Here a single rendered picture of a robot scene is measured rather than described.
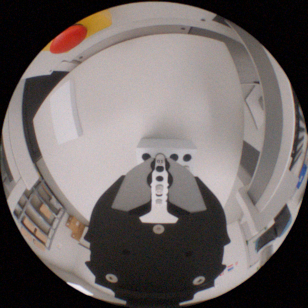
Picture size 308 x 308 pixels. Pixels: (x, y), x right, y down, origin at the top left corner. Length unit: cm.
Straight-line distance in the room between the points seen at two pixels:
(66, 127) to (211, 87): 27
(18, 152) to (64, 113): 36
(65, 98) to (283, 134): 34
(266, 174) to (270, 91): 11
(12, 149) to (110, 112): 48
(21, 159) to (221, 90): 65
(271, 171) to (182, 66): 20
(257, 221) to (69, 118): 38
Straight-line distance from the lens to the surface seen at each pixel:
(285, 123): 15
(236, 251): 352
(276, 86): 15
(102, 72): 20
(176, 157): 16
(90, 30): 15
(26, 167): 54
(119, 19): 20
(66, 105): 23
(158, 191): 17
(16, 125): 57
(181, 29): 27
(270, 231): 67
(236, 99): 22
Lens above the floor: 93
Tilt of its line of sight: 62 degrees down
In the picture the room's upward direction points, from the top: 174 degrees counter-clockwise
